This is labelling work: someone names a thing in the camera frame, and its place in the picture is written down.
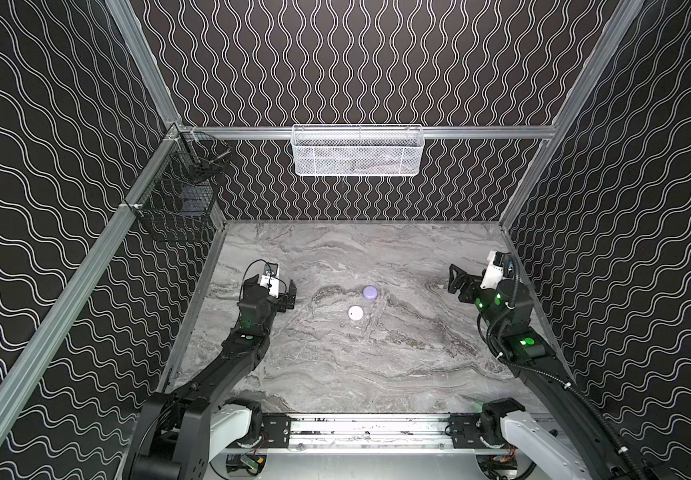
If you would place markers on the black wire mesh basket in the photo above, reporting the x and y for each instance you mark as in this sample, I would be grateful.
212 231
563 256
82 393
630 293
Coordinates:
177 207

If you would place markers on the white wire mesh basket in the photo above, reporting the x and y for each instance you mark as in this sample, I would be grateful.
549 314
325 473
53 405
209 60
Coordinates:
351 150

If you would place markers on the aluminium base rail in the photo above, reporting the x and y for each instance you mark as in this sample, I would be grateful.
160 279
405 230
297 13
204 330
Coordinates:
407 433

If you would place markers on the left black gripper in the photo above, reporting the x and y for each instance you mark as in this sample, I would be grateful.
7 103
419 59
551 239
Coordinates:
284 294

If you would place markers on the white earbud charging case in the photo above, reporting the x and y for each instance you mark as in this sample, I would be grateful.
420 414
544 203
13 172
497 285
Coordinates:
355 313

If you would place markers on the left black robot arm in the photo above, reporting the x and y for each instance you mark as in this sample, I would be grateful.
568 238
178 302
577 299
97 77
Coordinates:
213 384

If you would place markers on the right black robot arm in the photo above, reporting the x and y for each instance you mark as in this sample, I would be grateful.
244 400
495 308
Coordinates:
594 450

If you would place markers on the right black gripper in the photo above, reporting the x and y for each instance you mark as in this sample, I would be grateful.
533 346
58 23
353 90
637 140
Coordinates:
465 282

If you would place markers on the purple earbud charging case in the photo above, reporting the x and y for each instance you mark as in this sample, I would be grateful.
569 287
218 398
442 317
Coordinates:
370 292

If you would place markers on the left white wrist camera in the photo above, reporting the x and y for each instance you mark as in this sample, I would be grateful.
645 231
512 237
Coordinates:
270 280

